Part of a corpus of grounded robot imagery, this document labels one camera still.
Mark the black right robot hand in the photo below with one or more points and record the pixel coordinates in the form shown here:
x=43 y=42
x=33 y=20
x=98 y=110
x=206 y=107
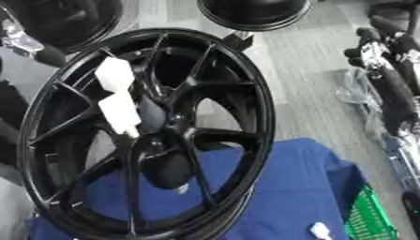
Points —
x=395 y=93

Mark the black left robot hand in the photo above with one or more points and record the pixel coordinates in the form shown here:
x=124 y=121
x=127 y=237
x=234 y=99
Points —
x=50 y=56

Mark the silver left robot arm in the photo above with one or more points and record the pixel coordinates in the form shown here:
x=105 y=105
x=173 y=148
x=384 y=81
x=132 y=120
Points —
x=19 y=37

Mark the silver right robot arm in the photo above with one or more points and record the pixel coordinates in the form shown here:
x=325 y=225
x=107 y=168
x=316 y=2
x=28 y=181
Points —
x=406 y=162

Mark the black spoked wheel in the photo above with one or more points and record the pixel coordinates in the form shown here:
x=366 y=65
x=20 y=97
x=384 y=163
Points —
x=76 y=118

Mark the black wheel stand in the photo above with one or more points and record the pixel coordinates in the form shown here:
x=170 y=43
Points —
x=238 y=40

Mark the clear plastic bag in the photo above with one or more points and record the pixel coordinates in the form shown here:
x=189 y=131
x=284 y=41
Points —
x=354 y=92

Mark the green plastic basket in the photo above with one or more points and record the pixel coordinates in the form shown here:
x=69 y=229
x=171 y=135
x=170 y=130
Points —
x=372 y=218

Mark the black round knob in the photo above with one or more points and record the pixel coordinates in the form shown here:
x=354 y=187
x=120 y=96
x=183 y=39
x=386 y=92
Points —
x=167 y=170

